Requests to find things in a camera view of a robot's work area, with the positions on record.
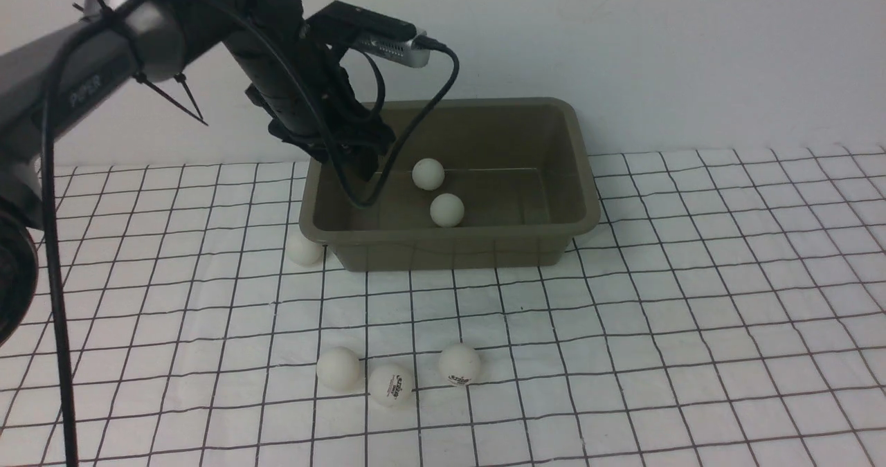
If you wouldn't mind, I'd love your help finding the black left camera cable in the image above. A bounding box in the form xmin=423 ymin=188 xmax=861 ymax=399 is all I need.
xmin=40 ymin=0 xmax=461 ymax=467

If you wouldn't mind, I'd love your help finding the white ball red logo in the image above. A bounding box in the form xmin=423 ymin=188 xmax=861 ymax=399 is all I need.
xmin=367 ymin=363 xmax=415 ymax=408

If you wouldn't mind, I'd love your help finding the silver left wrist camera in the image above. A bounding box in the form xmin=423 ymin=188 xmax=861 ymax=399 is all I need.
xmin=307 ymin=0 xmax=431 ymax=68

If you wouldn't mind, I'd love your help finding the olive green plastic bin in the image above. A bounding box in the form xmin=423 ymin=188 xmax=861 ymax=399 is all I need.
xmin=298 ymin=98 xmax=600 ymax=272

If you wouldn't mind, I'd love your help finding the black grey left arm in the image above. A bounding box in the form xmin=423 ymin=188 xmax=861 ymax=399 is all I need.
xmin=2 ymin=0 xmax=397 ymax=340

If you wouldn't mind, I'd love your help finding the white black grid tablecloth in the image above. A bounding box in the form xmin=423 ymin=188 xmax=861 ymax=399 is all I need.
xmin=0 ymin=146 xmax=886 ymax=467

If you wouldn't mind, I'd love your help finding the white ball beside bin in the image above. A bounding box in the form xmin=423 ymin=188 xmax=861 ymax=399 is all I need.
xmin=284 ymin=231 xmax=324 ymax=268

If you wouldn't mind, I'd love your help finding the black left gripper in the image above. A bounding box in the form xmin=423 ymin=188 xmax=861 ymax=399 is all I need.
xmin=225 ymin=30 xmax=395 ymax=183

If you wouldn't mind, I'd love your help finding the plain white front ball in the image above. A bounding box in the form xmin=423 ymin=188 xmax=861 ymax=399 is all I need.
xmin=316 ymin=347 xmax=361 ymax=392

